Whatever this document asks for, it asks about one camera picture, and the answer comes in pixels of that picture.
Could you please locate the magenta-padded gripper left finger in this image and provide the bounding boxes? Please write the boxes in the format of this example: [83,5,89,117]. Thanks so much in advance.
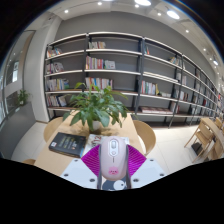
[60,144,103,190]

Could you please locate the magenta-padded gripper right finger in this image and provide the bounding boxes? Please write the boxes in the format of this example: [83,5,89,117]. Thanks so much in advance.
[125,144,167,190]

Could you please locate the pink computer mouse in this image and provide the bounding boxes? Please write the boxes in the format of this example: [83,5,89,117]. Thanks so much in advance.
[99,135,129,182]

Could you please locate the black book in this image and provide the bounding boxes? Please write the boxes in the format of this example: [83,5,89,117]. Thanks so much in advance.
[48,131,88,158]

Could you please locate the green potted plant, white pot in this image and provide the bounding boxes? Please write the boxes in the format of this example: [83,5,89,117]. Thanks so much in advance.
[62,82,129,133]

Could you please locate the slatted light wooden chair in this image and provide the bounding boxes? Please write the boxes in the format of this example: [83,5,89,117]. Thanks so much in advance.
[184,117,224,161]

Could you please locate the small distant potted plant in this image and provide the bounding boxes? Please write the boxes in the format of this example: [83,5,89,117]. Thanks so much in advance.
[16,89,31,106]

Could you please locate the grey shelf unit with books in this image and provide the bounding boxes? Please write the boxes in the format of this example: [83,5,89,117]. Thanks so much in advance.
[44,31,224,129]

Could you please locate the round ceiling lights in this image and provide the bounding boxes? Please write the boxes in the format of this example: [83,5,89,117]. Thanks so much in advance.
[63,0,221,68]

